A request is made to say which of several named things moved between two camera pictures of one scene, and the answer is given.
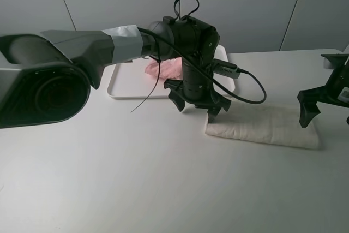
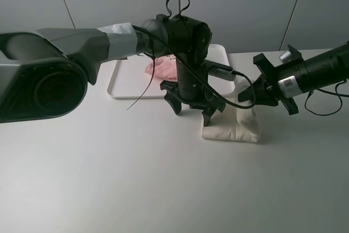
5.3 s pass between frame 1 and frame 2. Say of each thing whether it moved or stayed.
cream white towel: moved
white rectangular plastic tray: stayed
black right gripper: moved
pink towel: stayed
